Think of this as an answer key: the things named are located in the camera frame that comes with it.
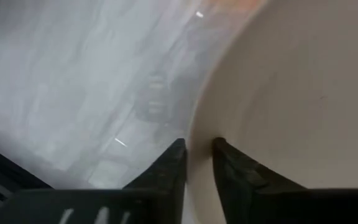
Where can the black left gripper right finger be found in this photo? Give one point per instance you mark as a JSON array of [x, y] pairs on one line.
[[238, 177]]

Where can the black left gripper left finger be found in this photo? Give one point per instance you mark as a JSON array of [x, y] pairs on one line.
[[166, 174]]

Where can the cream plate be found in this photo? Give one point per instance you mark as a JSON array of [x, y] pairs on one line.
[[291, 93]]

